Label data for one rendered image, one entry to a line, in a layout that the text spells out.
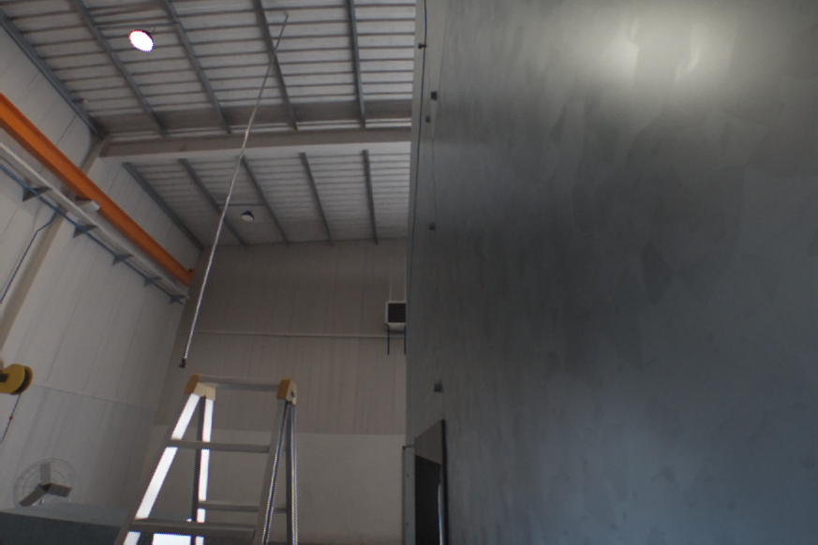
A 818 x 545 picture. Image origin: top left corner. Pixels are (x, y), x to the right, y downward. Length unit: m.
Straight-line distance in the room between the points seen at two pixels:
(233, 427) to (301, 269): 4.72
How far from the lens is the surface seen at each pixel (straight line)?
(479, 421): 0.18
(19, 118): 8.28
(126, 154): 9.62
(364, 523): 10.72
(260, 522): 1.26
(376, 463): 10.58
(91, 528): 3.44
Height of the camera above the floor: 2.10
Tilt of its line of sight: 30 degrees up
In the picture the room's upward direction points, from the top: straight up
